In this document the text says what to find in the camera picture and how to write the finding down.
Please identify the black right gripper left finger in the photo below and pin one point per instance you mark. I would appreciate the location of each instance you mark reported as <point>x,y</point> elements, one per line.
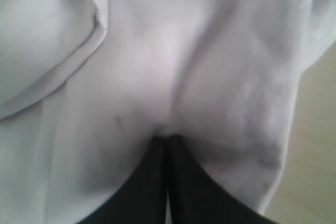
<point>143,197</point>

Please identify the white cotton t-shirt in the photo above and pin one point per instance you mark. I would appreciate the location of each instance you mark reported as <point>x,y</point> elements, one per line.
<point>87,84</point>

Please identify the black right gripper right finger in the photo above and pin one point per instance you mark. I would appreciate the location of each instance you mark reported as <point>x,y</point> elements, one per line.
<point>194,197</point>

